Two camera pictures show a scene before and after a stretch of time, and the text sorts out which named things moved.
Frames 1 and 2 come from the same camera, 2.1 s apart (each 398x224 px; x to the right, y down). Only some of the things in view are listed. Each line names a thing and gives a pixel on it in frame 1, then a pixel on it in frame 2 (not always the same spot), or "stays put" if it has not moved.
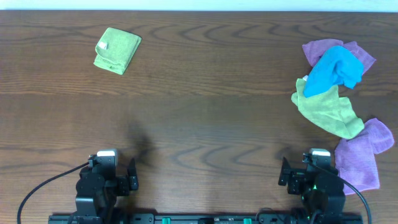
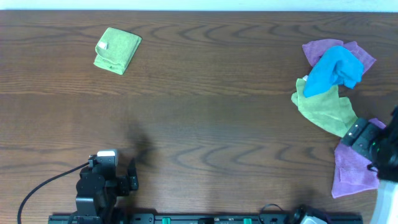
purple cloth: [357, 157] stays put
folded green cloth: [116, 49] stays put
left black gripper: [125, 184] stays put
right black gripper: [294, 182] to [359, 134]
